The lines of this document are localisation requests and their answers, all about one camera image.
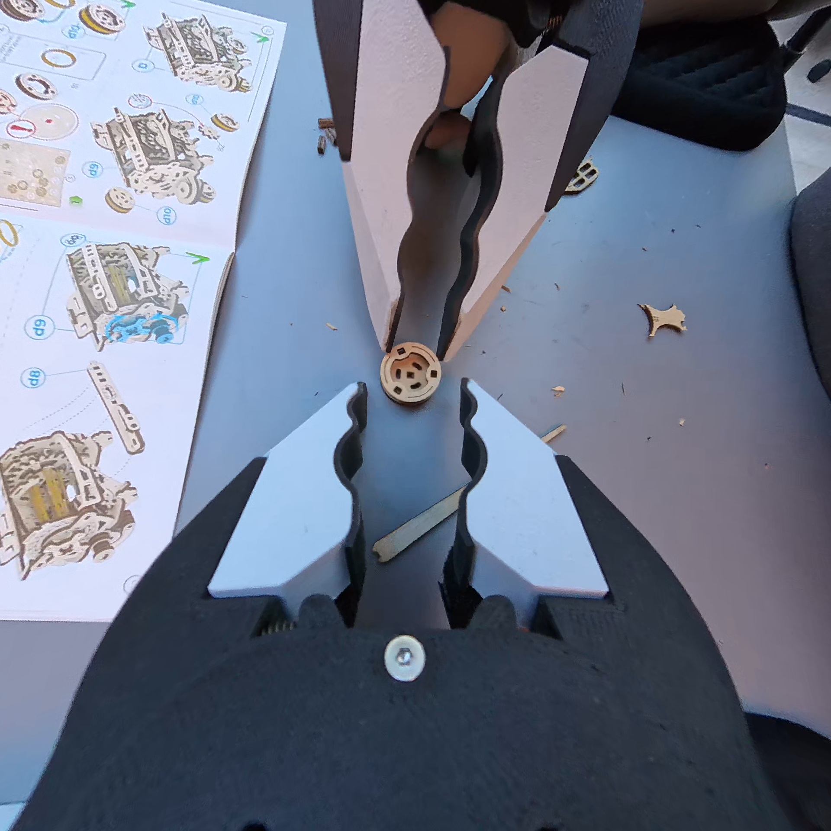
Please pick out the star-shaped wooden offcut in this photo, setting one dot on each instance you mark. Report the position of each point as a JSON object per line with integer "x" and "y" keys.
{"x": 663, "y": 318}

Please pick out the person's right hand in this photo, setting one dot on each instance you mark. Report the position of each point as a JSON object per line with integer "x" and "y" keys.
{"x": 474, "y": 52}

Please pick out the flat wooden stick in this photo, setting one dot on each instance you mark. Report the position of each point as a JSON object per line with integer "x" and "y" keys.
{"x": 415, "y": 529}

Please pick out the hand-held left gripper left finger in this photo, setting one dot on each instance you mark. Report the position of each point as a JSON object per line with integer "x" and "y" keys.
{"x": 279, "y": 519}

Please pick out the wooden grid piece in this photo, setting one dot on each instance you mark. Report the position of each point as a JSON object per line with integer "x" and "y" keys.
{"x": 584, "y": 176}

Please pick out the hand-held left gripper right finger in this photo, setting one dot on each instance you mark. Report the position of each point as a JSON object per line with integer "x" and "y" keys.
{"x": 526, "y": 519}

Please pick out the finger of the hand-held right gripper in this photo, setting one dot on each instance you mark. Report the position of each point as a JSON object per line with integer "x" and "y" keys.
{"x": 383, "y": 130}
{"x": 532, "y": 143}

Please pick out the black quilted cushion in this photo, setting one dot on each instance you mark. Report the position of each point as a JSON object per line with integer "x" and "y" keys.
{"x": 701, "y": 91}

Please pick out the round wooden wheel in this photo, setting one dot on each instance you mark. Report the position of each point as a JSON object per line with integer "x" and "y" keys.
{"x": 410, "y": 375}

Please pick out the illustrated instruction booklet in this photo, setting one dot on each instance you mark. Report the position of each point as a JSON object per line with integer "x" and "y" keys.
{"x": 162, "y": 363}

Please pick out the grey desk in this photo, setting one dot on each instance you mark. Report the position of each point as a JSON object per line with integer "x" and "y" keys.
{"x": 649, "y": 519}

